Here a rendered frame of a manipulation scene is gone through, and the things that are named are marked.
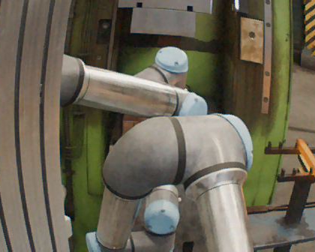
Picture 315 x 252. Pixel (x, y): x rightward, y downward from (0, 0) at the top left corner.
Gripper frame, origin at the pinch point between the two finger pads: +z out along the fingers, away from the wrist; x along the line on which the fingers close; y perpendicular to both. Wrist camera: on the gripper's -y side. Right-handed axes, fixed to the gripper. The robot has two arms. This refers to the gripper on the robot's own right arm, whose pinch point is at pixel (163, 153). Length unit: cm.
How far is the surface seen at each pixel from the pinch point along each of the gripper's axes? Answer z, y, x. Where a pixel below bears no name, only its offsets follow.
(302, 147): 15, 3, 48
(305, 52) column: 552, 70, 211
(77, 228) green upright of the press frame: 42, 56, -32
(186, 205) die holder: 22.1, 27.9, 9.1
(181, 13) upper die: 27.2, -35.1, 3.1
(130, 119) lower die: 28.9, 2.1, -10.4
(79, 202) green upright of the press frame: 42, 42, -30
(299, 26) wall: 588, 34, 210
